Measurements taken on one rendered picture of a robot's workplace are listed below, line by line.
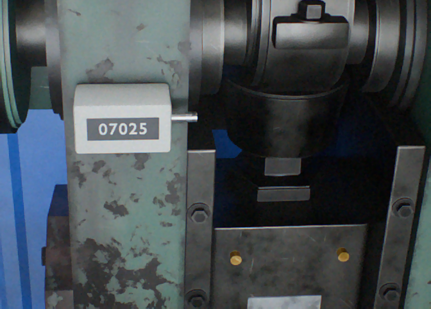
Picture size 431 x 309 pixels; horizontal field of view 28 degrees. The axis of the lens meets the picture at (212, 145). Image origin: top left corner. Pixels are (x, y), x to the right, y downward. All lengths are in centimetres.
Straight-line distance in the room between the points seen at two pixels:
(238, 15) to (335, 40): 10
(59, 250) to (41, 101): 40
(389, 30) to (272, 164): 17
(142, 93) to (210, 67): 11
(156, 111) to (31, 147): 150
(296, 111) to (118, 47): 19
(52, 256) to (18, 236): 95
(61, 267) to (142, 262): 53
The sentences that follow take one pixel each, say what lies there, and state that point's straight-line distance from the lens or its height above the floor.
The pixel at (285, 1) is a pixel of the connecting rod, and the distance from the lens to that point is 69.
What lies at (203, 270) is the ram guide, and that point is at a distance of 75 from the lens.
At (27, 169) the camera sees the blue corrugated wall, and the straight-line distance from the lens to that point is 214.
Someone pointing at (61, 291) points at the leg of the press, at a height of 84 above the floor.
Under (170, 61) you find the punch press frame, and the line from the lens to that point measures 64.
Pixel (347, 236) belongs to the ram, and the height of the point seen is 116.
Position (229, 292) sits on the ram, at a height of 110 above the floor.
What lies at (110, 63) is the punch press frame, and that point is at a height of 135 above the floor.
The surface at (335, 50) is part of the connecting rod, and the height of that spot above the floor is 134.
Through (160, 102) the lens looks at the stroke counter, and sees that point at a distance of 62.
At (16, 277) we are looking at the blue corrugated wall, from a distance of 228.
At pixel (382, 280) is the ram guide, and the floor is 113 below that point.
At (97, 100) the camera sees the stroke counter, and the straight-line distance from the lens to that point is 62.
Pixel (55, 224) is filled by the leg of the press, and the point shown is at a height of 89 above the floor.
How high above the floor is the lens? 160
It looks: 28 degrees down
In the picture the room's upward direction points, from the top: 2 degrees clockwise
